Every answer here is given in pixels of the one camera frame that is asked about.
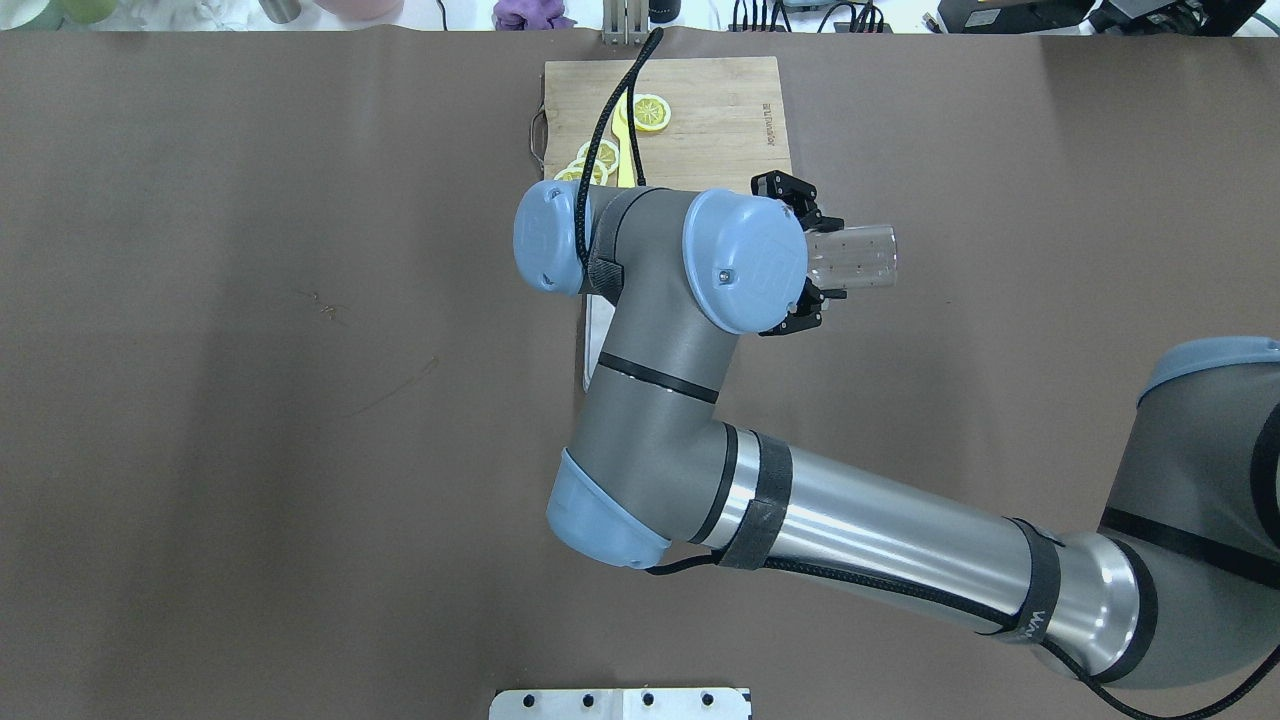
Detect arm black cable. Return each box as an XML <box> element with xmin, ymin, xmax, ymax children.
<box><xmin>573</xmin><ymin>27</ymin><xmax>666</xmax><ymax>272</ymax></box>

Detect yellow plastic knife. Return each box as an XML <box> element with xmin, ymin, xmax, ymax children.
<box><xmin>611</xmin><ymin>95</ymin><xmax>637</xmax><ymax>188</ymax></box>

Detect black thermos bottle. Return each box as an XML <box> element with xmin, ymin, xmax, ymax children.
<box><xmin>646</xmin><ymin>0</ymin><xmax>682</xmax><ymax>24</ymax></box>

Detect wooden cutting board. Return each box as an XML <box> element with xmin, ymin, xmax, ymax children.
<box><xmin>541</xmin><ymin>56</ymin><xmax>794</xmax><ymax>193</ymax></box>

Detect green cup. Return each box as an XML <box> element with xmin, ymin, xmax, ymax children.
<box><xmin>58</xmin><ymin>0</ymin><xmax>119</xmax><ymax>26</ymax></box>

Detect digital kitchen scale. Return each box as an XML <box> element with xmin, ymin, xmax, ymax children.
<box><xmin>581</xmin><ymin>293</ymin><xmax>614</xmax><ymax>392</ymax></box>

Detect aluminium frame post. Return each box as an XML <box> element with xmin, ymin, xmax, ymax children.
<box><xmin>602</xmin><ymin>0</ymin><xmax>650</xmax><ymax>46</ymax></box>

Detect pink bowl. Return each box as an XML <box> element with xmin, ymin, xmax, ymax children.
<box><xmin>315</xmin><ymin>0</ymin><xmax>404</xmax><ymax>22</ymax></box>

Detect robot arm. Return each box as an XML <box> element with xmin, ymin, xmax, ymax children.
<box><xmin>513</xmin><ymin>179</ymin><xmax>1277</xmax><ymax>689</ymax></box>

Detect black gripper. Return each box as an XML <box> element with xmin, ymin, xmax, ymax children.
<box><xmin>750</xmin><ymin>170</ymin><xmax>849</xmax><ymax>337</ymax></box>

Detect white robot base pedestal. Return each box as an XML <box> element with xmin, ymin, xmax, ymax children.
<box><xmin>488</xmin><ymin>687</ymin><xmax>754</xmax><ymax>719</ymax></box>

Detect purple cloth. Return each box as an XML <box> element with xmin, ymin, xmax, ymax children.
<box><xmin>493</xmin><ymin>0</ymin><xmax>577</xmax><ymax>31</ymax></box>

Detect glass sauce bottle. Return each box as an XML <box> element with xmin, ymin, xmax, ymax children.
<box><xmin>805</xmin><ymin>225</ymin><xmax>899</xmax><ymax>291</ymax></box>

